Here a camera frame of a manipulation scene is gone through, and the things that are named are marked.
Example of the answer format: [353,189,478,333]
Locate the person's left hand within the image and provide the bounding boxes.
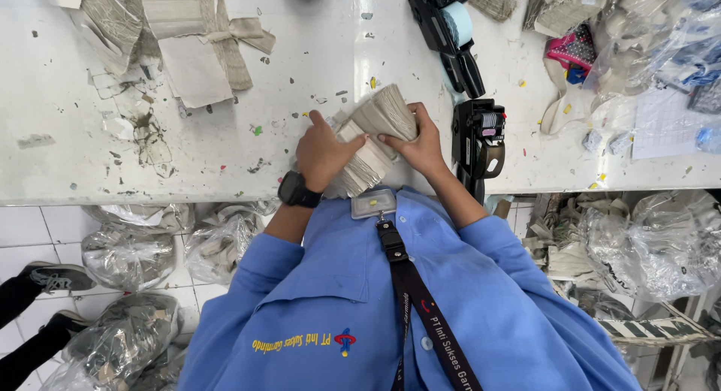
[296,109,368,193]

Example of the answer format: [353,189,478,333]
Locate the person's right hand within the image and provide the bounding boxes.
[377,102,448,178]

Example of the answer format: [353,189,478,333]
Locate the stack of beige fabric pieces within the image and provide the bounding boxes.
[324,84,420,199]

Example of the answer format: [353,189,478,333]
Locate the black wristwatch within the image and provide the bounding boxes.
[277,170,323,208]

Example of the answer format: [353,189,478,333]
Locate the black label gun red knob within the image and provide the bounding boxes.
[452,99,507,205]

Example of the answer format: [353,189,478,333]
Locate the clear badge holder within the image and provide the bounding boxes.
[351,189,398,220]

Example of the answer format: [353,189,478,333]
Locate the black label gun blue roll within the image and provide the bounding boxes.
[408,0,486,99]

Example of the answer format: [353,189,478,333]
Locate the clear bag of fabric scraps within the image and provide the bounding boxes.
[185,202,279,285]
[81,225,176,290]
[81,204,195,237]

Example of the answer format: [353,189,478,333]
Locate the flat beige fabric piece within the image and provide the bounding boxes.
[158,36,234,109]

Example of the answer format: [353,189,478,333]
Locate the grey striped fabric bundle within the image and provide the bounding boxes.
[469,0,519,23]

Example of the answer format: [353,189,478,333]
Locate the heap of beige fabric strips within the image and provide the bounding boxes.
[521,193,632,290]

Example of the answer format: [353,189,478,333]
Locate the person's blue work shirt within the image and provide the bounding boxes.
[179,185,643,391]

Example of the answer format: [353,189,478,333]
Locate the pink dotted pouch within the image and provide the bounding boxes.
[545,24,598,72]

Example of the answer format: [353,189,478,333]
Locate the tied beige fabric bundle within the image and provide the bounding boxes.
[140,0,277,93]

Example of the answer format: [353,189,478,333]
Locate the heap of beige fabric cuts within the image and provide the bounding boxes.
[523,0,612,38]

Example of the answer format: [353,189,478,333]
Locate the white paper sheet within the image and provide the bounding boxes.
[632,87,721,160]

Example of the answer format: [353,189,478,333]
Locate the grey woven fabric piece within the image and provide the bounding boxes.
[79,0,146,77]

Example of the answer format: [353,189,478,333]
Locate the big clear plastic bag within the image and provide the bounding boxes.
[586,189,721,303]

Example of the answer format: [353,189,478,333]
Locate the clear bags of blue pieces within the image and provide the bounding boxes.
[583,0,721,96]

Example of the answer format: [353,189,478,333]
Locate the large clear bag of scraps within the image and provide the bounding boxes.
[42,292,184,391]

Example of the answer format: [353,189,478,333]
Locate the black white striped strip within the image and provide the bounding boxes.
[597,301,717,347]

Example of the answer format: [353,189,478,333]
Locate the black printed lanyard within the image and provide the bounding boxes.
[376,213,484,391]

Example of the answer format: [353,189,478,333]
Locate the white metal frame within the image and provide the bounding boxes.
[665,290,721,391]

